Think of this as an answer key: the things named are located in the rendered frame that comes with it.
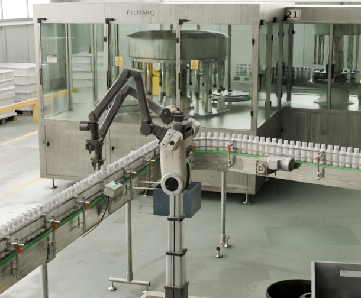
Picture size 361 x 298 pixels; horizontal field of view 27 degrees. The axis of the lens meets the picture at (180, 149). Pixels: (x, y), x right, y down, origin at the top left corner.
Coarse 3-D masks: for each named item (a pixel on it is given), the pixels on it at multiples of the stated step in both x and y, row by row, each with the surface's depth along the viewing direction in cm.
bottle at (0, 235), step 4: (0, 228) 413; (0, 232) 410; (0, 236) 410; (4, 236) 412; (0, 244) 410; (4, 244) 412; (0, 248) 411; (4, 248) 413; (4, 252) 413; (0, 256) 411; (4, 256) 413
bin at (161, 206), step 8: (160, 184) 600; (192, 184) 605; (200, 184) 601; (160, 192) 582; (192, 192) 580; (200, 192) 602; (160, 200) 583; (168, 200) 581; (184, 200) 577; (192, 200) 581; (200, 200) 604; (160, 208) 584; (168, 208) 582; (184, 208) 579; (192, 208) 582; (200, 208) 605
